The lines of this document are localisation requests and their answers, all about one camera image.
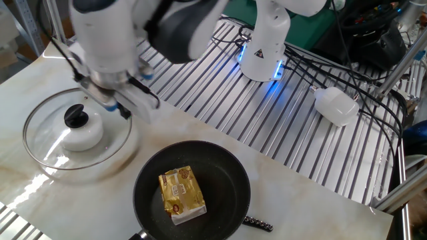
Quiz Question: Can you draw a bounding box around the dark blue round object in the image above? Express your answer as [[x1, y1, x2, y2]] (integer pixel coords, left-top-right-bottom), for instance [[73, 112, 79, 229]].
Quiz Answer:
[[402, 119, 427, 156]]

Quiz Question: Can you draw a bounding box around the aluminium frame rail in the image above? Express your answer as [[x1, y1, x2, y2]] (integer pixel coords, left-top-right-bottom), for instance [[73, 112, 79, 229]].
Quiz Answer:
[[371, 171, 427, 214]]

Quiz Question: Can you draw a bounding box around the black socket bit rail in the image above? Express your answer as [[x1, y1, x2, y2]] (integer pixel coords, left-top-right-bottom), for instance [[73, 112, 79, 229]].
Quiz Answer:
[[242, 215, 274, 233]]

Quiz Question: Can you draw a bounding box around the gold foil butter block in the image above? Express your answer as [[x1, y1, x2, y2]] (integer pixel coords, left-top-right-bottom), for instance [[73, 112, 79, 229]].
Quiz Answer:
[[157, 165, 207, 226]]

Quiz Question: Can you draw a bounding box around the black frying pan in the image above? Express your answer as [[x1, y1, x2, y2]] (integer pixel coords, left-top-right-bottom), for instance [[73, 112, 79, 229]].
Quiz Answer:
[[128, 139, 252, 240]]

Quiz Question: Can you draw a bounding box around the black table cable bundle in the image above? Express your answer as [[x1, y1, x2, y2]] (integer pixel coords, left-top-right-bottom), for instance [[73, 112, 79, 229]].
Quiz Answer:
[[283, 43, 408, 161]]

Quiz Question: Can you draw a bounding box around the marble pattern table mat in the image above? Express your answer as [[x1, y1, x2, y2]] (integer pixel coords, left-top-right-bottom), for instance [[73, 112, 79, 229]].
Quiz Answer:
[[0, 37, 394, 240]]

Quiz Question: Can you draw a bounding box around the white round puck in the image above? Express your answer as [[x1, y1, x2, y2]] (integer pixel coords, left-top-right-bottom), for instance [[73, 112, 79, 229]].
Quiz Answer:
[[53, 111, 105, 153]]

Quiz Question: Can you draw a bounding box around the grey perforated shelf upright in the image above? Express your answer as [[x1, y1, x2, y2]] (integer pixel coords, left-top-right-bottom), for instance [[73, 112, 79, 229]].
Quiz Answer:
[[12, 0, 46, 57]]

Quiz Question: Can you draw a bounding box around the black arm cable harness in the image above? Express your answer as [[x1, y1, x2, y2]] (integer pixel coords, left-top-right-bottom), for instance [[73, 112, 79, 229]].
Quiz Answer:
[[36, 0, 174, 109]]

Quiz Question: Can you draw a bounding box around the thin looped black cable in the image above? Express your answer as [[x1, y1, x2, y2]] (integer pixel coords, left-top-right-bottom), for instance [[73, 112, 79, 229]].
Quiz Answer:
[[209, 16, 256, 47]]

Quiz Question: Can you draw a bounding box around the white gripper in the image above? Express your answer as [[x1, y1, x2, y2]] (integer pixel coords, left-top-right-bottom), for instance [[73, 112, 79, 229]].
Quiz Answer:
[[113, 83, 161, 125]]

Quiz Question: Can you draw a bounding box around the silver bracket with blue ends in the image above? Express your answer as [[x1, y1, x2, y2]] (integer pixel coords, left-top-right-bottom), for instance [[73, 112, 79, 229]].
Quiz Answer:
[[77, 68, 156, 113]]

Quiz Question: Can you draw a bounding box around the black racing steering wheel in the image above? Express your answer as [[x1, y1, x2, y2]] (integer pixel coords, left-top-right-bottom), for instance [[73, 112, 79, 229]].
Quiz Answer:
[[312, 0, 408, 71]]

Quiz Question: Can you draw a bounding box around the white LED light bulb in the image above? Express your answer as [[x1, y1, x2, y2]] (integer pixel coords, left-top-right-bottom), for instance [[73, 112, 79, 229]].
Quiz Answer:
[[308, 85, 360, 127]]

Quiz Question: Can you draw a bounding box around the glass lid with black knob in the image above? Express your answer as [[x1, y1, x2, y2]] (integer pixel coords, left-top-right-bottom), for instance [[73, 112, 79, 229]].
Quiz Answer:
[[22, 87, 133, 171]]

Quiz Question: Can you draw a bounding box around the aluminium frame post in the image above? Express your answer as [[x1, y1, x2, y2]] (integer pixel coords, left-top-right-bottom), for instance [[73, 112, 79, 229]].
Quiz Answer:
[[372, 28, 427, 100], [42, 0, 73, 47]]

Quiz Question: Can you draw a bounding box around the green cutting mat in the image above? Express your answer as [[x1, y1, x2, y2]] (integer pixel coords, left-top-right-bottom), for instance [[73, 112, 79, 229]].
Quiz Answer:
[[222, 0, 337, 51]]

